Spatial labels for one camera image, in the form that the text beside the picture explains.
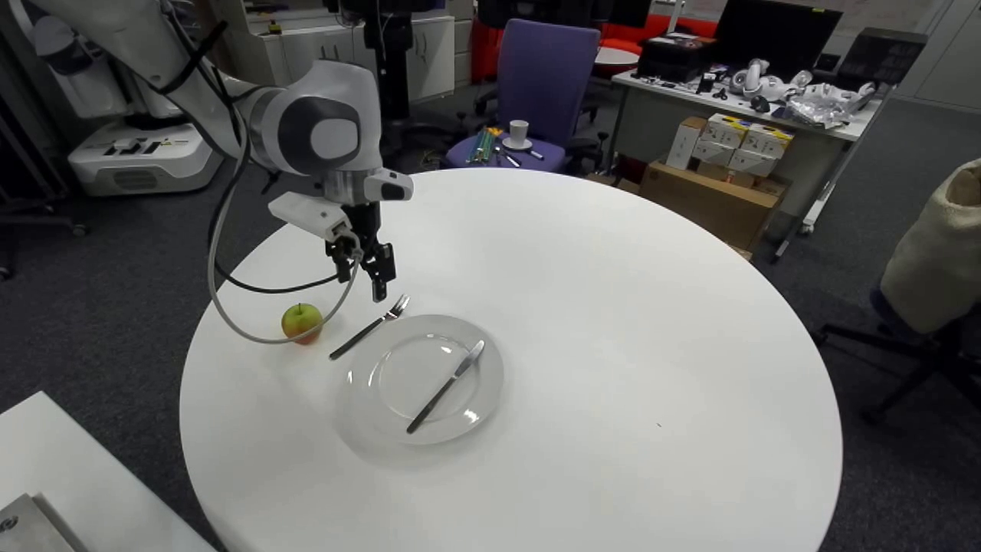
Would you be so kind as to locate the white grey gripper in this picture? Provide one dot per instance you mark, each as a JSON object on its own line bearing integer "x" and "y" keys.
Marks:
{"x": 342, "y": 210}

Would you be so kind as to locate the silver fork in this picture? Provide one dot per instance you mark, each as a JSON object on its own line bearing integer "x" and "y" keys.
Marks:
{"x": 372, "y": 327}

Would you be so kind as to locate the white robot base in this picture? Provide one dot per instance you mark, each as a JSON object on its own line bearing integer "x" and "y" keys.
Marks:
{"x": 126, "y": 161}

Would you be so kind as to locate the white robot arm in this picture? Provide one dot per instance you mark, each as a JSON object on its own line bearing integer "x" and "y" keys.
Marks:
{"x": 326, "y": 127}

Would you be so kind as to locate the white round plate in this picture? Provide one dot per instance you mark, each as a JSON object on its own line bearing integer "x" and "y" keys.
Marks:
{"x": 395, "y": 372}

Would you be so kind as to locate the green red apple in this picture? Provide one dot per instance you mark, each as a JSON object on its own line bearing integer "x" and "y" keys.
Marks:
{"x": 302, "y": 324}

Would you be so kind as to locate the silver table knife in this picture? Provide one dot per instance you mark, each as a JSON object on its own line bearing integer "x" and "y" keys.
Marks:
{"x": 441, "y": 395}

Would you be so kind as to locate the white mug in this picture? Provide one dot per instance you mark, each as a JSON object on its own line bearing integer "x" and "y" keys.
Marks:
{"x": 516, "y": 137}

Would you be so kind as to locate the purple office chair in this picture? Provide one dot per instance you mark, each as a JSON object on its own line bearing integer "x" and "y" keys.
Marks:
{"x": 542, "y": 79}

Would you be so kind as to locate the white side table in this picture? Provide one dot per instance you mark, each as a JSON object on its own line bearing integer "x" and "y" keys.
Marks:
{"x": 44, "y": 451}

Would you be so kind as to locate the cardboard box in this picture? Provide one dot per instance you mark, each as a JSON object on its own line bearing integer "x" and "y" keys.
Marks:
{"x": 732, "y": 206}

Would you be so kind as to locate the white desk with clutter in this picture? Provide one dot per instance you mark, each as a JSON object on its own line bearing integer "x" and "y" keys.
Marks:
{"x": 812, "y": 169}

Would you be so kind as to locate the beige padded chair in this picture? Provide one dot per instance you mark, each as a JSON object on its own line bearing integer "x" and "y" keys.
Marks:
{"x": 931, "y": 292}

